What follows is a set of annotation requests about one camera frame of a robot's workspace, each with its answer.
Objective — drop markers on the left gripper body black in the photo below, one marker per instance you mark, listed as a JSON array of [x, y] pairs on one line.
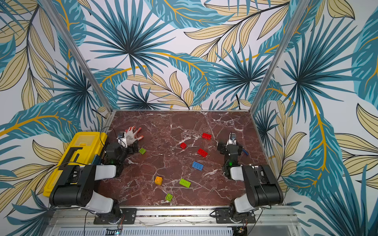
[[130, 150]]

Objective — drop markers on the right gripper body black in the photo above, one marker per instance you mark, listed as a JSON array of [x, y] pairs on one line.
[[231, 147]]

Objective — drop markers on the red 2x4 lego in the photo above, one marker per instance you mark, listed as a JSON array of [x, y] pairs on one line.
[[206, 136], [202, 152]]

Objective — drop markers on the blue 2x4 lego brick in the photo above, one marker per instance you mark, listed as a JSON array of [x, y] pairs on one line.
[[197, 166]]

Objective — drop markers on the orange 2x2 lego brick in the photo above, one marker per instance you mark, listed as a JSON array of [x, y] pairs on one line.
[[158, 180]]

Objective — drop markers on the small red lego brick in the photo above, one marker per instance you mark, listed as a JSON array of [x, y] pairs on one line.
[[183, 145]]

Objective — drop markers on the green 2x2 lego front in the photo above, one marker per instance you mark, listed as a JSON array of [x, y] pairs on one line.
[[169, 197]]

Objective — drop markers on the green 2x2 lego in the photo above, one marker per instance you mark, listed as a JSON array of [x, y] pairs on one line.
[[142, 151], [169, 197]]

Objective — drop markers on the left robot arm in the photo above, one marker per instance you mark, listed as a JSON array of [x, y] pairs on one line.
[[75, 186]]

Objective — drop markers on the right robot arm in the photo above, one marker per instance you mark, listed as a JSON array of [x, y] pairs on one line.
[[261, 186]]

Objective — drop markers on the green 2x2 lego left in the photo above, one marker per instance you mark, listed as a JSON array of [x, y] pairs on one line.
[[142, 151]]

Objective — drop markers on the green 2x4 lego brick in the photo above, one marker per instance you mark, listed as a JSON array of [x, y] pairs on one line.
[[185, 183]]

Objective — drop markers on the white red work glove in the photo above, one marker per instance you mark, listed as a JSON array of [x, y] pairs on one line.
[[131, 135]]

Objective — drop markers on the yellow toolbox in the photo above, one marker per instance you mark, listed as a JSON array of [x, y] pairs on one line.
[[86, 148]]

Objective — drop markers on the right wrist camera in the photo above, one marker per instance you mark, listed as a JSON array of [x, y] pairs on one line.
[[232, 137]]

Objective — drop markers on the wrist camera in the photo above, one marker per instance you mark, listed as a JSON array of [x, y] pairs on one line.
[[121, 135], [232, 137]]

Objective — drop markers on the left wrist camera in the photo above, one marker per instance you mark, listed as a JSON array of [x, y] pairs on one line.
[[121, 135]]

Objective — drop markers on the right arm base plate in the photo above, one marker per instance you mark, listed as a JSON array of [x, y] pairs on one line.
[[234, 216]]

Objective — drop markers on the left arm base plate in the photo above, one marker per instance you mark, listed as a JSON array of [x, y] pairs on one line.
[[125, 216]]

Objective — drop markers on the aluminium front rail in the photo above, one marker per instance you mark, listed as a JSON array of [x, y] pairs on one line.
[[153, 216]]

